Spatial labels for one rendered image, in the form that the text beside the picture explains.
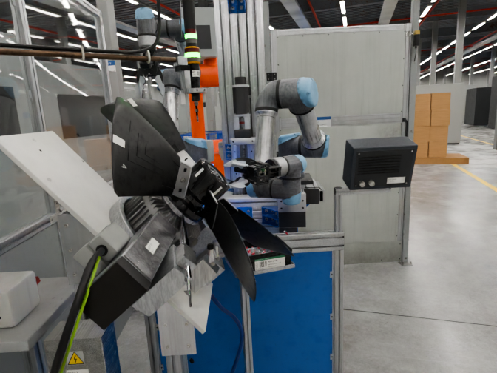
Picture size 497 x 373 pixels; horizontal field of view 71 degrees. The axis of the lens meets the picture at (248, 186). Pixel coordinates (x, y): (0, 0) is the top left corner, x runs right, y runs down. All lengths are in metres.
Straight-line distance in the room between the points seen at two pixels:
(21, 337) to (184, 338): 0.41
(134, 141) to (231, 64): 1.29
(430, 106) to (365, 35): 6.15
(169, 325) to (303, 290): 0.75
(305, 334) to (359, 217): 1.61
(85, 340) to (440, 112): 8.64
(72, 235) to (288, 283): 0.96
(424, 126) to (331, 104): 6.25
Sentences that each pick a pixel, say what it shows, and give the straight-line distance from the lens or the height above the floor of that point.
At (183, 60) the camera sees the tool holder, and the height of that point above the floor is 1.54.
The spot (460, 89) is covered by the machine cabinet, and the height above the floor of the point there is 1.73.
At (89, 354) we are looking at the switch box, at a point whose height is 0.79.
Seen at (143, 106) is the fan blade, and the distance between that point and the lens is 1.14.
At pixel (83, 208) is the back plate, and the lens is 0.97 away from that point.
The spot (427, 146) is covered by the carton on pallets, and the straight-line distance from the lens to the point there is 9.12.
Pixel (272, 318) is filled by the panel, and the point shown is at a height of 0.46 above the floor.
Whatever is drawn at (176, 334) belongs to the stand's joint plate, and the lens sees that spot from 1.10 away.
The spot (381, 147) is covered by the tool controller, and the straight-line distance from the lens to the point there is 1.48.
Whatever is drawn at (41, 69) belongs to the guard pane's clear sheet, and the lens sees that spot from 1.82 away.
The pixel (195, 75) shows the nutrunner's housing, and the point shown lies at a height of 1.50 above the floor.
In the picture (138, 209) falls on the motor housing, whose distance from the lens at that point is 0.99.
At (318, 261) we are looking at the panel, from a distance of 1.61.
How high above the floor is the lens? 1.39
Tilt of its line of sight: 12 degrees down
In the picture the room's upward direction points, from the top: 3 degrees counter-clockwise
